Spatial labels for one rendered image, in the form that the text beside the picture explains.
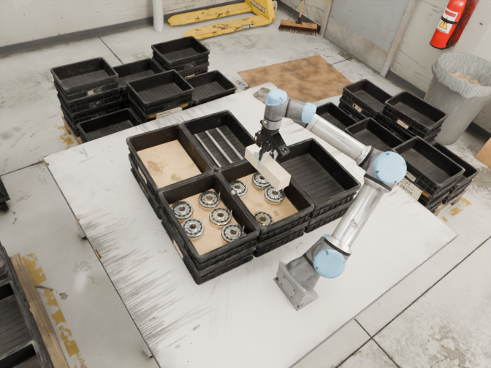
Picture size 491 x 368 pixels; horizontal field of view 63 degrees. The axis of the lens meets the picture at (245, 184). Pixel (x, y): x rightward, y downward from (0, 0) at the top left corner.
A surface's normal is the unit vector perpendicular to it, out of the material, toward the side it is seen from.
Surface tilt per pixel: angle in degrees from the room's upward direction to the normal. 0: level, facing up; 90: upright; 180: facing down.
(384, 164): 42
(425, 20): 90
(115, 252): 0
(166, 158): 0
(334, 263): 56
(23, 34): 90
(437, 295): 0
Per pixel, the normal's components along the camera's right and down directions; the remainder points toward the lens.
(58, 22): 0.59, 0.63
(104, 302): 0.11, -0.68
